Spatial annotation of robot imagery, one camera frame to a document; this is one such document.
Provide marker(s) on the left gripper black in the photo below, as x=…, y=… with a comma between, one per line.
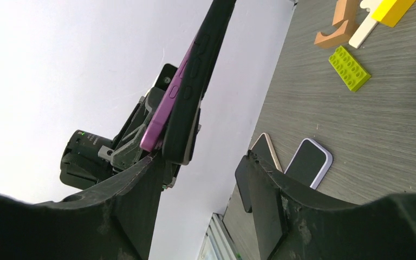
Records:
x=125, y=149

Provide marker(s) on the brown arch block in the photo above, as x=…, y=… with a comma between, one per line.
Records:
x=340, y=36

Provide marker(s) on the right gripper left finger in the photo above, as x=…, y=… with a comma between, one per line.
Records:
x=114, y=219

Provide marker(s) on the light green flat brick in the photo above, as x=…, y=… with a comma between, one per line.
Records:
x=351, y=72

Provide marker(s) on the phone in beige case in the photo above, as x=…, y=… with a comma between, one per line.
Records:
x=264, y=148

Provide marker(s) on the black phone near left edge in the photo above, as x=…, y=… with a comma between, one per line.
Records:
x=243, y=184

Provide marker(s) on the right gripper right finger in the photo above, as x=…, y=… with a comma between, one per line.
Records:
x=293, y=221

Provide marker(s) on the yellow block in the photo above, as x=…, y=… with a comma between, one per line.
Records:
x=390, y=12

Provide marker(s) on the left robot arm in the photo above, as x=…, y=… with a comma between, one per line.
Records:
x=85, y=162

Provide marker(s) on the purple phone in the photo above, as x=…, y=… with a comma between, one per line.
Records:
x=161, y=115

